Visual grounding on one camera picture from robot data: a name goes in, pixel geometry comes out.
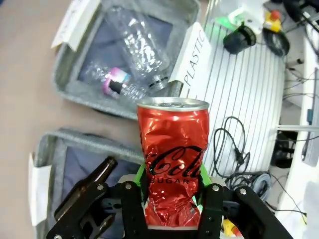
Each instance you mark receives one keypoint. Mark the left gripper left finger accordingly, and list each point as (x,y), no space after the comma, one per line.
(132,211)

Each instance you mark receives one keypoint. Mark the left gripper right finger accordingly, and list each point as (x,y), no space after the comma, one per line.
(216,214)

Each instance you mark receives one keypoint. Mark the brown glass beer bottle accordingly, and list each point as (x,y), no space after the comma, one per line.
(79,194)

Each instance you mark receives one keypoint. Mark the crushed red cola can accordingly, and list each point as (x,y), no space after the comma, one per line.
(172,139)

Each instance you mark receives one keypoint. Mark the crushed pink label plastic bottle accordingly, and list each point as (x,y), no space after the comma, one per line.
(114,84)

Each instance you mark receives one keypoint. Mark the crushed clear plastic bottle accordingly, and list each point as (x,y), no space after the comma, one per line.
(142,47)

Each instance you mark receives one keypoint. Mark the grey fabric bottle basket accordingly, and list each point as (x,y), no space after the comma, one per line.
(82,142)

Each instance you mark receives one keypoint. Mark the rear label of bottle basket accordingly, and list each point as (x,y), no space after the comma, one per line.
(40,194)

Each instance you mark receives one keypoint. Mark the grey fabric plastic basket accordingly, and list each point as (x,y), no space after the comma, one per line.
(72,84)

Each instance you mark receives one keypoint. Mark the rear label of plastic basket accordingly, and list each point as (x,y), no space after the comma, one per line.
(74,27)

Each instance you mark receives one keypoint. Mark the yellow emergency stop box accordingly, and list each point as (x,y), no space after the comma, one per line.
(272,21)
(231,227)

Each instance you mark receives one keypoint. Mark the white ribbed panel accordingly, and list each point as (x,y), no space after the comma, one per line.
(249,87)

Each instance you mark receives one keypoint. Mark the PLASTIC paper label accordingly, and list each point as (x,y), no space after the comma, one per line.
(192,57)

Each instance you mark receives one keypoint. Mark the black round device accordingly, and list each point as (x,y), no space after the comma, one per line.
(238,39)

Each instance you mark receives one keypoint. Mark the white desk frame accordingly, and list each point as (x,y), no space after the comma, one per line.
(299,174)

